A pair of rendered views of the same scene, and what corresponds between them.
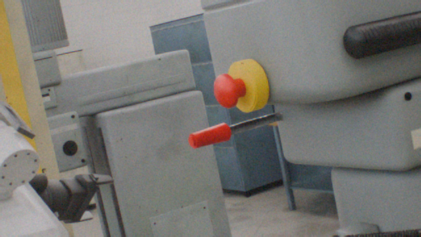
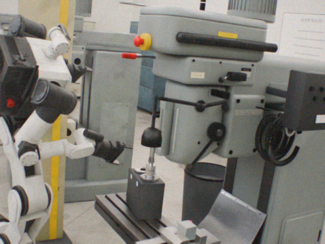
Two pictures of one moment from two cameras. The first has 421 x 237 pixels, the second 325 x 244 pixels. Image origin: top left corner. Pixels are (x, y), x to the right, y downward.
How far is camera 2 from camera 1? 0.54 m
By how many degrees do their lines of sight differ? 6
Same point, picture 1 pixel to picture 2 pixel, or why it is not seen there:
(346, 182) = (169, 85)
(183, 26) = not seen: hidden behind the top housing
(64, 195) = (72, 70)
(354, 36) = (179, 35)
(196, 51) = not seen: hidden behind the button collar
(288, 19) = (162, 24)
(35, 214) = (62, 67)
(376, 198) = (176, 92)
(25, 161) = (65, 47)
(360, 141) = (175, 71)
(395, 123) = (186, 67)
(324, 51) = (170, 37)
